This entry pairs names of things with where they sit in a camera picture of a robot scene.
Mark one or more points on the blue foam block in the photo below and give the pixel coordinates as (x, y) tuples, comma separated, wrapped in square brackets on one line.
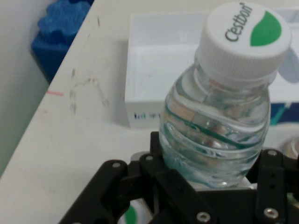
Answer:
[(56, 39)]

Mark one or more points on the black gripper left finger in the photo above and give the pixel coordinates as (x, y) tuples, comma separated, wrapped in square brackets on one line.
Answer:
[(130, 186)]

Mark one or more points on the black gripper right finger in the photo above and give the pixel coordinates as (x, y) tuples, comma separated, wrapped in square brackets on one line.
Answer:
[(275, 182)]

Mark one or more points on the white compartment box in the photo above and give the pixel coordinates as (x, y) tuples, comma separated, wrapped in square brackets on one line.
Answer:
[(158, 58)]

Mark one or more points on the white insert with oval hole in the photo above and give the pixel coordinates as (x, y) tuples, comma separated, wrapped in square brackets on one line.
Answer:
[(296, 70)]

